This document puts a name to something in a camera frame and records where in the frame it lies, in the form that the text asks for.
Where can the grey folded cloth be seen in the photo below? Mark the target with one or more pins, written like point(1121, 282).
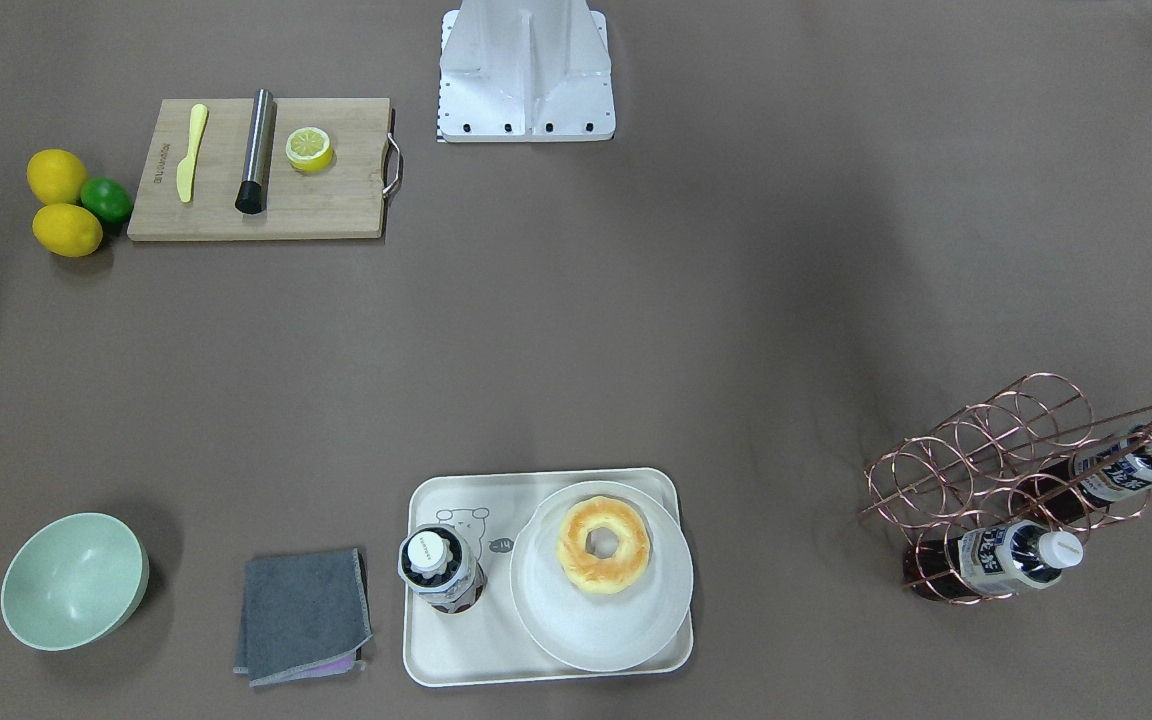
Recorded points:
point(303, 616)

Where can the halved lemon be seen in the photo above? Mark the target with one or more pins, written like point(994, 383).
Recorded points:
point(309, 149)

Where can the yellow plastic knife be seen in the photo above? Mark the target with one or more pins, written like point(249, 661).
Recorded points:
point(186, 168)

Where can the green lime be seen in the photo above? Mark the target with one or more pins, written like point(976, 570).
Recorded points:
point(107, 200)

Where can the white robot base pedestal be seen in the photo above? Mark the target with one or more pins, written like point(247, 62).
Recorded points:
point(525, 71)

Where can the mint green bowl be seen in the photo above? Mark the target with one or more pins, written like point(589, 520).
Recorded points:
point(77, 580)

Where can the white plate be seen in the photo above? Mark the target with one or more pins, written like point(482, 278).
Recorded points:
point(601, 633)

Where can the cream serving tray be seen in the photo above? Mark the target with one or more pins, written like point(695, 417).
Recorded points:
point(488, 642)

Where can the tea bottle dark liquid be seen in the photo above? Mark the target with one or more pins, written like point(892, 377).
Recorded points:
point(438, 566)

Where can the wooden cutting board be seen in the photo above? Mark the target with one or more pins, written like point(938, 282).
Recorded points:
point(342, 202)

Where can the glazed donut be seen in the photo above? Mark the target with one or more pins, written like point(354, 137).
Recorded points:
point(603, 546)

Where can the yellow lemon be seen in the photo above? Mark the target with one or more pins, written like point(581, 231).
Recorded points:
point(67, 230)
point(56, 176)

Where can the tea bottle in rack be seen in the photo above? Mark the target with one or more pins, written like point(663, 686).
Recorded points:
point(1018, 557)
point(1115, 482)

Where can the copper wire bottle rack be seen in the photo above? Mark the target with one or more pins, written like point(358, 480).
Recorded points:
point(964, 473)

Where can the steel muddler black tip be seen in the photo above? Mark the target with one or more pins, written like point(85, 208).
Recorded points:
point(251, 195)

